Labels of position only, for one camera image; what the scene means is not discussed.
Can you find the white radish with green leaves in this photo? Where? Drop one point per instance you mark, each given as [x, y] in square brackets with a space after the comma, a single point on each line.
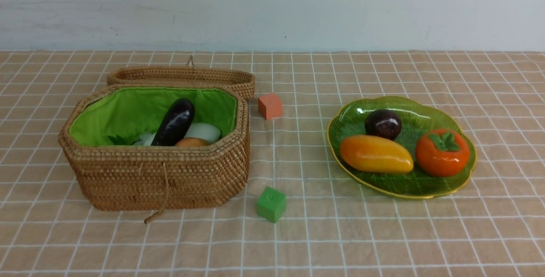
[199, 130]

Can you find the tan potato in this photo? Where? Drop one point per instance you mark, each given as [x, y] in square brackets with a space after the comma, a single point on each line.
[192, 142]

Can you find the purple eggplant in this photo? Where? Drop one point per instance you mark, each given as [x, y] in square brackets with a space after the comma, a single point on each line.
[175, 123]

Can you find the yellow orange mango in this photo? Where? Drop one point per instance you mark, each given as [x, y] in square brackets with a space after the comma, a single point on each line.
[373, 154]

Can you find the dark purple mangosteen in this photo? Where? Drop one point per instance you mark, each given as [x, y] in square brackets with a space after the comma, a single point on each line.
[383, 123]

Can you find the orange persimmon green top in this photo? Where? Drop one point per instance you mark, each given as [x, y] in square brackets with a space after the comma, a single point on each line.
[442, 153]

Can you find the orange toy cube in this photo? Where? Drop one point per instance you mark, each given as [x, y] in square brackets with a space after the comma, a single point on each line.
[270, 106]

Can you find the woven wicker basket lid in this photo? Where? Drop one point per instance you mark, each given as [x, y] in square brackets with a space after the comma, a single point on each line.
[240, 82]

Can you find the green toy cube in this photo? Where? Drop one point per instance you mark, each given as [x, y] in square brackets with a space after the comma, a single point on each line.
[271, 204]

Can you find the woven wicker basket green lining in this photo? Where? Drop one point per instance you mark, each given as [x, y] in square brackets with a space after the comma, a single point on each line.
[98, 140]

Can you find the green glass leaf plate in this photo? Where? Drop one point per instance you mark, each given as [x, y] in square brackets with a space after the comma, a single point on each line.
[417, 119]

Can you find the beige checkered tablecloth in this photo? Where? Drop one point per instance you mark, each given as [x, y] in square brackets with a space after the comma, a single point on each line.
[332, 226]

